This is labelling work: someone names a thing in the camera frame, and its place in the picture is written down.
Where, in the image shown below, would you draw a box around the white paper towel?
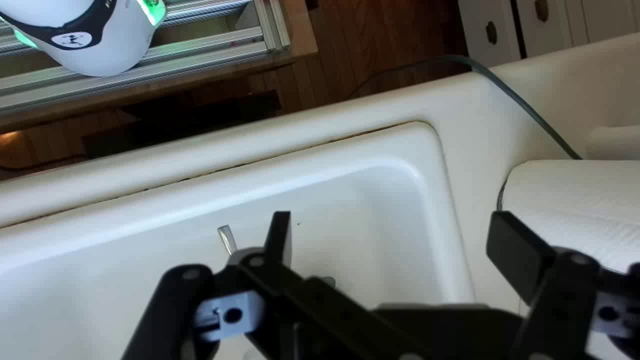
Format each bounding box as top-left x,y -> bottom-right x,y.
501,159 -> 640,271

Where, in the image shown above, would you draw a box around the grey cable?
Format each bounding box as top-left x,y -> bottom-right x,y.
426,54 -> 583,162

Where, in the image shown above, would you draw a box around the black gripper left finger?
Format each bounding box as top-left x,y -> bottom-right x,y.
122,211 -> 428,360

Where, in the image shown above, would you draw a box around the white lower cabinet doors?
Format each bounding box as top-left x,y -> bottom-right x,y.
456,0 -> 640,65

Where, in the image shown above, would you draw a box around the white kitchen sink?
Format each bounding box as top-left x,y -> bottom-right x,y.
0,32 -> 640,360

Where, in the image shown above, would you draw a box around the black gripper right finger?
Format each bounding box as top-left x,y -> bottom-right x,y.
486,210 -> 640,360

